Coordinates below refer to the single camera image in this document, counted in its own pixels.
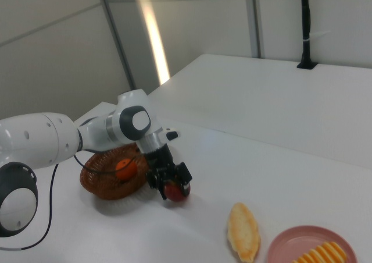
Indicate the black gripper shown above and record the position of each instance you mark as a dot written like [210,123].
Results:
[161,162]

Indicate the red apple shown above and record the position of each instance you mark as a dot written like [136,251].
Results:
[174,193]

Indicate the orange mandarin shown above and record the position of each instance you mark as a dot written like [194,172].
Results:
[123,167]

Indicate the pale leaf-shaped bread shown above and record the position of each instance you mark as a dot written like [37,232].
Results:
[242,234]

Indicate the orange striped ridged bread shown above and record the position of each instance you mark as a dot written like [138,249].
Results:
[322,254]

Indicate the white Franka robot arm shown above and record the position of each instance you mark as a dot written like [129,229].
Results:
[37,140]

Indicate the brown woven basket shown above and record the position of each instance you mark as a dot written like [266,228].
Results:
[110,191]

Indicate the pink plate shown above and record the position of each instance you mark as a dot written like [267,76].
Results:
[284,245]

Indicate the black pole stand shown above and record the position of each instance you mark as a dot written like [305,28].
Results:
[304,12]

